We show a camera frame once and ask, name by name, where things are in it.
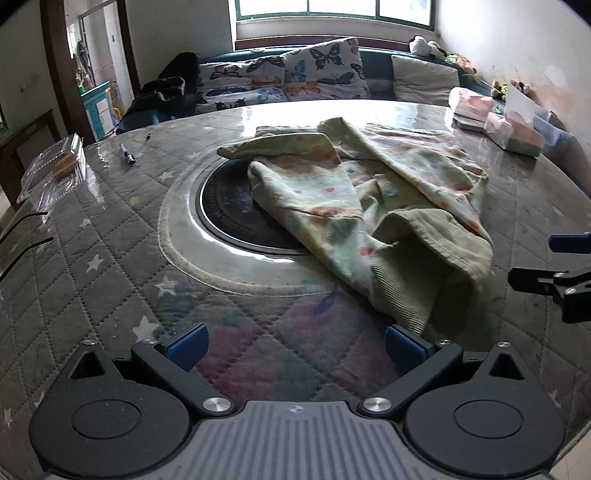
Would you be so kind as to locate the round black induction cooktop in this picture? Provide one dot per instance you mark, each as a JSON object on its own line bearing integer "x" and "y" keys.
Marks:
{"x": 226, "y": 203}

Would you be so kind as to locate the white and black plush toy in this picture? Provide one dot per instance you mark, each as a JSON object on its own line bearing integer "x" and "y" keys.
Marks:
{"x": 425, "y": 47}

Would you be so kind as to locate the dark wooden door frame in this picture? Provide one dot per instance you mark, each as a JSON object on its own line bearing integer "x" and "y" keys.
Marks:
{"x": 60, "y": 69}

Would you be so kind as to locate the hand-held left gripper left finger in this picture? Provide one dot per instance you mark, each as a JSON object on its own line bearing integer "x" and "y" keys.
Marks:
{"x": 187, "y": 347}

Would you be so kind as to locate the green orange toy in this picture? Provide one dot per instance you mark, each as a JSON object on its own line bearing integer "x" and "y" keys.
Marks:
{"x": 461, "y": 63}

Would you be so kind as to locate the teal sofa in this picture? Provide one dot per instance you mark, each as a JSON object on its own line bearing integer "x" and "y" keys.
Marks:
{"x": 376, "y": 62}

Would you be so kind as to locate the large butterfly print pillow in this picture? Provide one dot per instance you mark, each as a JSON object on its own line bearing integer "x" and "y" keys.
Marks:
{"x": 323, "y": 69}

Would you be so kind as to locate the black marker pen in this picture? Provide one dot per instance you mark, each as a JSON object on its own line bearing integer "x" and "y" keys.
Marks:
{"x": 127, "y": 153}

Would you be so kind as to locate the clear plastic storage box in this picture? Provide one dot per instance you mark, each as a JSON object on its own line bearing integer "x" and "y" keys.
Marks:
{"x": 554, "y": 134}

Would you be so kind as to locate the patterned green children's garment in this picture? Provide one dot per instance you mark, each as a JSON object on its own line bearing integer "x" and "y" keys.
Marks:
{"x": 323, "y": 198}

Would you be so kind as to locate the green white tissue pack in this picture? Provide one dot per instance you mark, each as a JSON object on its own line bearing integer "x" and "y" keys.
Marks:
{"x": 515, "y": 136}

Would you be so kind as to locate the clear plastic container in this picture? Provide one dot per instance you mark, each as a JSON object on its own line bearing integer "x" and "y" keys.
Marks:
{"x": 51, "y": 170}

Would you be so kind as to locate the black clothing pile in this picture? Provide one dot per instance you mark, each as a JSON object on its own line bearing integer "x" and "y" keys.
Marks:
{"x": 166, "y": 90}

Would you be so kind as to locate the long butterfly print cushion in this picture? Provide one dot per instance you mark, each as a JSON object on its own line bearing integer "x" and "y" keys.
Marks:
{"x": 240, "y": 69}
{"x": 240, "y": 98}

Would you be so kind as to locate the pink white tissue pack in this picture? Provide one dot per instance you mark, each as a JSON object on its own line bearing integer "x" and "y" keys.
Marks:
{"x": 471, "y": 104}

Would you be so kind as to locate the dark wooden sideboard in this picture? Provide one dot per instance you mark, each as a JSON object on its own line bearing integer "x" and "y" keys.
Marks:
{"x": 27, "y": 147}

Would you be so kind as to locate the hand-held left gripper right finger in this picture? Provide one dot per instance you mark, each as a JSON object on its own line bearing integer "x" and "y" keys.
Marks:
{"x": 406, "y": 348}

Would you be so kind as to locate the green framed window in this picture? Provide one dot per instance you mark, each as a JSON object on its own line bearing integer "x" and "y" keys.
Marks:
{"x": 332, "y": 9}

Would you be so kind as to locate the flat grey book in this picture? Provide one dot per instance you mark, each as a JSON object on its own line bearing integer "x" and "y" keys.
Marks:
{"x": 468, "y": 123}

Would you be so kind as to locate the blue cabinet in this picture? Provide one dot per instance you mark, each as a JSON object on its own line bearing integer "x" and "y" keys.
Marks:
{"x": 99, "y": 108}

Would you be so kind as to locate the grey pillow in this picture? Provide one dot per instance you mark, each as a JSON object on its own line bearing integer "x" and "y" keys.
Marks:
{"x": 422, "y": 81}

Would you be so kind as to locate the brown teddy bear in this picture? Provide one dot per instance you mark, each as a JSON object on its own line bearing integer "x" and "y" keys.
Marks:
{"x": 505, "y": 88}

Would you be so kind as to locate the hanging clothes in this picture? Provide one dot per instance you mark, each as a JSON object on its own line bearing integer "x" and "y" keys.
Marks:
{"x": 81, "y": 55}

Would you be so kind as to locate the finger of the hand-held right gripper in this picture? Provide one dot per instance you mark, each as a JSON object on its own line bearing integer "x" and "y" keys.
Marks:
{"x": 535, "y": 279}
{"x": 570, "y": 243}

